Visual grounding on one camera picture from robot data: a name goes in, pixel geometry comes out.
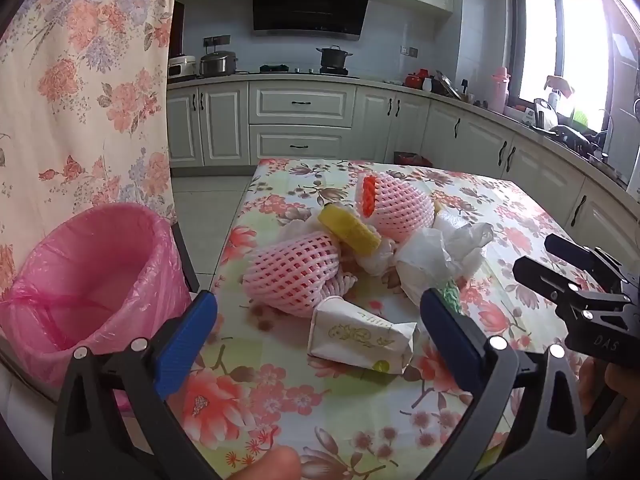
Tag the person's left hand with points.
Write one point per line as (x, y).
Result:
(272, 466)

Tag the window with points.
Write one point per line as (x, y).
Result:
(565, 45)

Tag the white plastic bag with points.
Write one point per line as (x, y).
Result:
(430, 260)

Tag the pink foam fruit net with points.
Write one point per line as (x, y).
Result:
(400, 205)
(295, 275)

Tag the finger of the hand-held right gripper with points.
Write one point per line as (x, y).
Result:
(570, 252)
(550, 282)

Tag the black range hood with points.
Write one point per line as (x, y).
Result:
(310, 5)

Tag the black cooking pot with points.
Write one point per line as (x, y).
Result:
(334, 57)

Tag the small white bottle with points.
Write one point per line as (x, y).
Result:
(427, 85)

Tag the green foam net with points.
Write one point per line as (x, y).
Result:
(447, 294)

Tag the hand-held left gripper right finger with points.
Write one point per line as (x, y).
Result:
(450, 335)

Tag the pink thermos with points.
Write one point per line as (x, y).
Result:
(499, 91)

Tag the white foam net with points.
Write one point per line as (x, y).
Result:
(334, 291)

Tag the floral curtain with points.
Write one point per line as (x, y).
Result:
(75, 85)

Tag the bin with pink bag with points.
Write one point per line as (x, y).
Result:
(100, 280)

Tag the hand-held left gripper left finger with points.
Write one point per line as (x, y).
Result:
(185, 340)

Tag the orange foam net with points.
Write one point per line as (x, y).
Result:
(367, 196)

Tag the white kitchen appliance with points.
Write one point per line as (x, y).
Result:
(181, 67)

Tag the person's right hand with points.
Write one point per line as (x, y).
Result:
(591, 385)

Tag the silver rice cooker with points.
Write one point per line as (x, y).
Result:
(217, 64)

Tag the white lower cabinets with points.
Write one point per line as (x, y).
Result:
(300, 120)

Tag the dark bin with red bag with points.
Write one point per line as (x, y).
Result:
(412, 160)

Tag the black metal stand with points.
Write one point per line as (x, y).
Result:
(186, 255)

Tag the yellow sponge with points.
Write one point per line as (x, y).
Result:
(347, 227)

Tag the floral tablecloth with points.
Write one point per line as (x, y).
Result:
(320, 410)

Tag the wall socket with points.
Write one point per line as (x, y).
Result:
(217, 40)
(409, 50)

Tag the red kettle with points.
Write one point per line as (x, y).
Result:
(415, 79)

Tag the black gas stove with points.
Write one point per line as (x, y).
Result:
(280, 67)

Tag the white paper carton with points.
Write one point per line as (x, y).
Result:
(350, 335)

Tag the metal pot lid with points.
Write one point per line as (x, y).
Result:
(447, 85)

